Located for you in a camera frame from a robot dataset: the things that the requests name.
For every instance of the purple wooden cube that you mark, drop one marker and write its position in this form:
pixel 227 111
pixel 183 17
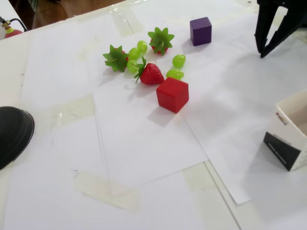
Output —
pixel 201 33

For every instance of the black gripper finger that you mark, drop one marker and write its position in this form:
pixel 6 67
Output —
pixel 263 24
pixel 285 31

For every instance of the red wooden cube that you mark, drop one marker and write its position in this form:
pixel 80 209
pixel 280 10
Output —
pixel 171 95

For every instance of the dark furniture piece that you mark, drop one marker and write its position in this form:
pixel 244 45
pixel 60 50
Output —
pixel 22 12

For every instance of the red fire extinguisher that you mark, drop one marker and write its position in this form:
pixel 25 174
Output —
pixel 13 33

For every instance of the black round object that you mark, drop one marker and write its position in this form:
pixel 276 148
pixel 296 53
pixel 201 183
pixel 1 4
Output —
pixel 14 134

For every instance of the white black cardboard box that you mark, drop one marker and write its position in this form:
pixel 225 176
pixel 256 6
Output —
pixel 280 151

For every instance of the red plastic strawberry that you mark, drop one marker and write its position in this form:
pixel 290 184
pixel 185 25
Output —
pixel 151 74
pixel 117 58
pixel 160 39

